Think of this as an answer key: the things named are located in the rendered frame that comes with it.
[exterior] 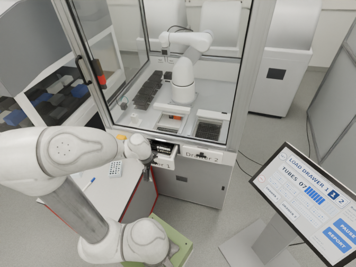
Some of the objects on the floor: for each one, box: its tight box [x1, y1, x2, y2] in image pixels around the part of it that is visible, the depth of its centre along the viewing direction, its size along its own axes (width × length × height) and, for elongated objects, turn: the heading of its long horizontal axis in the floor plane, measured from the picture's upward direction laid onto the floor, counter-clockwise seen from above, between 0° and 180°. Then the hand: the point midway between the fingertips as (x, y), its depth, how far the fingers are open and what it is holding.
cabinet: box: [152, 155, 234, 210], centre depth 216 cm, size 95×103×80 cm
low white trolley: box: [36, 158, 158, 234], centre depth 176 cm, size 58×62×76 cm
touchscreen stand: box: [218, 212, 301, 267], centre depth 137 cm, size 50×45×102 cm
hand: (153, 170), depth 134 cm, fingers open, 13 cm apart
